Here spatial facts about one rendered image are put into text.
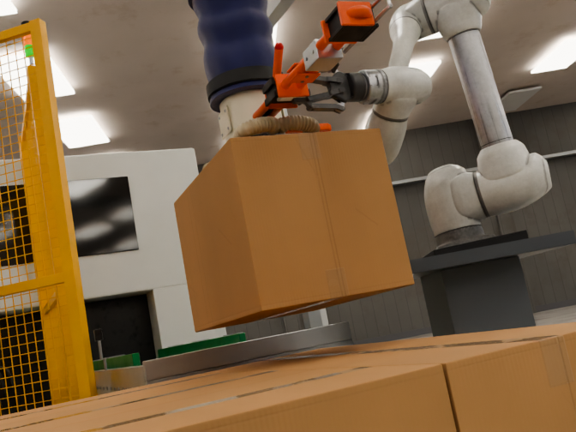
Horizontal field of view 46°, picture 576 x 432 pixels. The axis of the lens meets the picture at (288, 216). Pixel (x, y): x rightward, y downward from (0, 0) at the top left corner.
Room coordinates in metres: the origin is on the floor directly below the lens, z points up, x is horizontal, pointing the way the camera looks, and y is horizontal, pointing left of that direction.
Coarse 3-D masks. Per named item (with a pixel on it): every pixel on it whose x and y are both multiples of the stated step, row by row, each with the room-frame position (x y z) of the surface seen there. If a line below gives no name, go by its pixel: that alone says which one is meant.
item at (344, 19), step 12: (336, 12) 1.28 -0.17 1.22; (324, 24) 1.32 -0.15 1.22; (336, 24) 1.29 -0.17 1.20; (348, 24) 1.25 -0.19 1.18; (360, 24) 1.26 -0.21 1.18; (372, 24) 1.27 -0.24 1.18; (324, 36) 1.32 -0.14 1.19; (336, 36) 1.30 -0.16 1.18; (348, 36) 1.31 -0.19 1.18; (360, 36) 1.32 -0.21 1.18
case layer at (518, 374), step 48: (480, 336) 1.34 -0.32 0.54; (528, 336) 1.13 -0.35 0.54; (192, 384) 1.57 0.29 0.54; (240, 384) 1.29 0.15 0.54; (288, 384) 1.09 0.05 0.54; (336, 384) 0.94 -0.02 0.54; (384, 384) 0.91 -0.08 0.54; (432, 384) 0.95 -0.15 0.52; (480, 384) 0.98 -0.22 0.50; (528, 384) 1.01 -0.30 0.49
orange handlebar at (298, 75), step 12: (348, 12) 1.25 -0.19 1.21; (360, 12) 1.25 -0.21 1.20; (324, 48) 1.38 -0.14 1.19; (336, 48) 1.39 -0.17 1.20; (288, 72) 1.53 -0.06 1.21; (300, 72) 1.49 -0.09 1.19; (312, 72) 1.51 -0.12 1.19; (288, 84) 1.55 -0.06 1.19; (300, 84) 1.57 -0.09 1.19; (264, 108) 1.69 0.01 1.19; (288, 132) 1.93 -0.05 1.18; (300, 132) 1.96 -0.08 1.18
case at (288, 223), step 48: (240, 144) 1.50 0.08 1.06; (288, 144) 1.55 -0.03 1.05; (336, 144) 1.60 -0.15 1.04; (192, 192) 1.83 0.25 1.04; (240, 192) 1.49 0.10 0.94; (288, 192) 1.54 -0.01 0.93; (336, 192) 1.59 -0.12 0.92; (384, 192) 1.64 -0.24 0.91; (192, 240) 1.91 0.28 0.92; (240, 240) 1.54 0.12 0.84; (288, 240) 1.53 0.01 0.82; (336, 240) 1.57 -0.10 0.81; (384, 240) 1.63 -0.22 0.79; (192, 288) 1.99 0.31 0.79; (240, 288) 1.59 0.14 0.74; (288, 288) 1.52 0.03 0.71; (336, 288) 1.56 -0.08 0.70; (384, 288) 1.61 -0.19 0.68
